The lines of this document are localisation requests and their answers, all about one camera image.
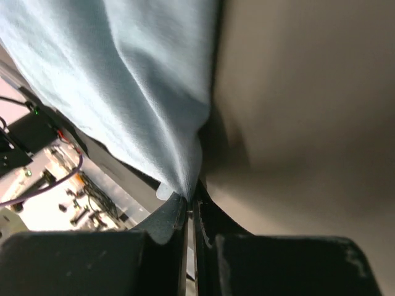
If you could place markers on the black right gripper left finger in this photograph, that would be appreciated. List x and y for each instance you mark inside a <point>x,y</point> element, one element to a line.
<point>162,270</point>

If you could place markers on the grey blue t shirt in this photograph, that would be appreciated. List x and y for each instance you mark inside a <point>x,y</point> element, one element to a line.
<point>133,75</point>

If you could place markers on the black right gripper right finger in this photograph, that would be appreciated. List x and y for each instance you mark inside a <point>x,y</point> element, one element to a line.
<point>209,221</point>

